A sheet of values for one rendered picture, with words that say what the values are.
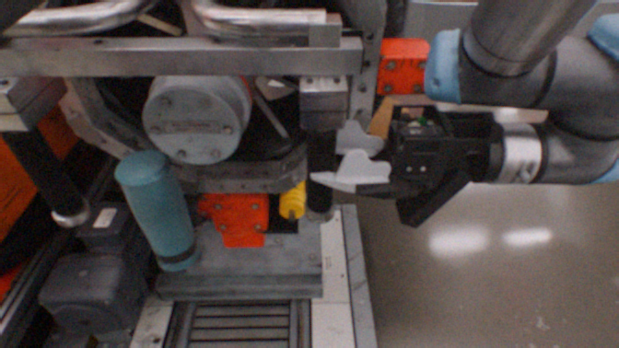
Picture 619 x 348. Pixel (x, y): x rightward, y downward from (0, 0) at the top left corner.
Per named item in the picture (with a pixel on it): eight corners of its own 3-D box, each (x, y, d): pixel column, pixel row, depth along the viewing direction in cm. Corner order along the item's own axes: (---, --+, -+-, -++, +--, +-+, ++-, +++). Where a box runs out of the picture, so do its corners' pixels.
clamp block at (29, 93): (71, 90, 46) (51, 50, 42) (31, 133, 39) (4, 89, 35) (30, 91, 46) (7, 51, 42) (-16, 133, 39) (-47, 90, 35)
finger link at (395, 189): (348, 166, 44) (416, 158, 45) (347, 176, 45) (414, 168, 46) (359, 192, 40) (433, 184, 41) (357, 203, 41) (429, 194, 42)
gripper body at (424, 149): (386, 102, 43) (487, 101, 43) (377, 157, 49) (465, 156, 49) (399, 141, 38) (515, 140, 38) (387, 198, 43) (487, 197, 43)
